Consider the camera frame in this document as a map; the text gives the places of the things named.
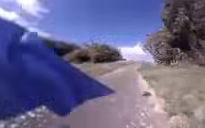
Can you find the dark stone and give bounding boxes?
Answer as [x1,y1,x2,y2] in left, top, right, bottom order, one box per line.
[141,90,153,98]

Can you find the dry grass field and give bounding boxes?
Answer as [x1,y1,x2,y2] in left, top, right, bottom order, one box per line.
[136,61,205,128]

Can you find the blue cloth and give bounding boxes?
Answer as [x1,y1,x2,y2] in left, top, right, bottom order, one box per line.
[0,13,116,122]

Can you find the large tree beside path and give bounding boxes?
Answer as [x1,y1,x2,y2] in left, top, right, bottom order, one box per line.
[142,0,205,67]

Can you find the low bushes on rise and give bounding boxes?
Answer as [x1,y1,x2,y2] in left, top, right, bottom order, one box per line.
[44,39,126,65]

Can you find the pale dirt path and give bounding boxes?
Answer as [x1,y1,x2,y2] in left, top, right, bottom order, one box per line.
[0,61,173,128]

